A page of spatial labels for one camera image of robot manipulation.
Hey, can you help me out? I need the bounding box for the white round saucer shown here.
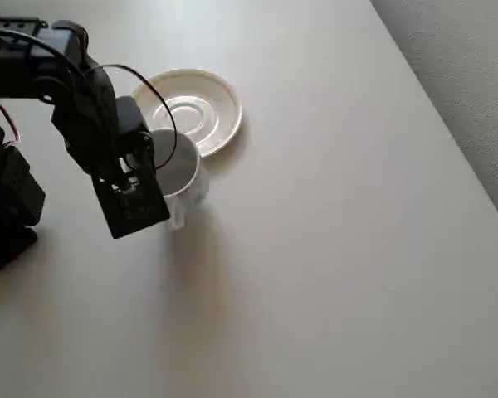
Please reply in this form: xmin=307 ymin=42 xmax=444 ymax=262
xmin=131 ymin=68 xmax=244 ymax=158

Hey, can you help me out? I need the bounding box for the white ceramic cup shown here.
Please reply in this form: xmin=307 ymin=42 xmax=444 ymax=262
xmin=149 ymin=128 xmax=212 ymax=231

